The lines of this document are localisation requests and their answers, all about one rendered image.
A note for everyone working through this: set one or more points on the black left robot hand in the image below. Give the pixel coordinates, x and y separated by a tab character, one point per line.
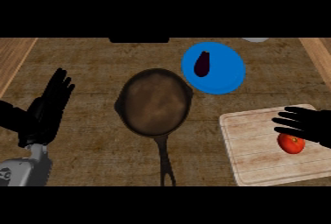
44	113

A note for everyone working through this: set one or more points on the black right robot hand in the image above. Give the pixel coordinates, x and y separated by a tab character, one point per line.
312	124

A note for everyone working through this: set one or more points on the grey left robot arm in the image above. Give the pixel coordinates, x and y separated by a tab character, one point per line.
25	170

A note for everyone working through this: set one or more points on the red tomato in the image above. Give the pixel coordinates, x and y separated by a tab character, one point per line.
291	144

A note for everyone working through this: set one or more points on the pale wooden cutting board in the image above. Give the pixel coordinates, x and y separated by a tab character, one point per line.
266	148

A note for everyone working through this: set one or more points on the dark cast iron pan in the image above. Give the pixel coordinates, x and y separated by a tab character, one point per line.
154	106

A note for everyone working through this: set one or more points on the blue plate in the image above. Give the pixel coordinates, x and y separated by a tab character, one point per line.
219	70

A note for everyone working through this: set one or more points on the pale grey round object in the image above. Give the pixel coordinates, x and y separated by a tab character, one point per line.
255	39

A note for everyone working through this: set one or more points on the dark purple eggplant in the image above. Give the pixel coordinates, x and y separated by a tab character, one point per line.
201	64

